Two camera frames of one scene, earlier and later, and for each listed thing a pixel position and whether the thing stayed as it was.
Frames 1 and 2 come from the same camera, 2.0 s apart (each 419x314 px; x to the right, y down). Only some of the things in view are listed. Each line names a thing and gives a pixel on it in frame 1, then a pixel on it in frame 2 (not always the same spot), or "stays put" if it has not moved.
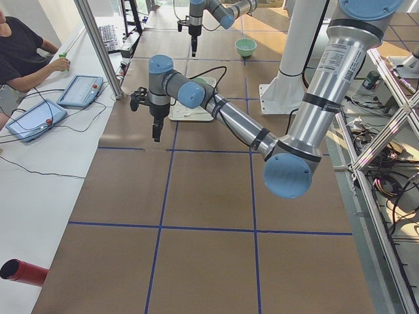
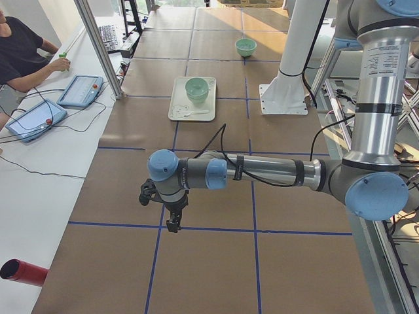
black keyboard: x=109 y=38 stays put
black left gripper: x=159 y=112 -> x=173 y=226
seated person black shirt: x=25 y=60 stays put
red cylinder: x=18 y=270 stays put
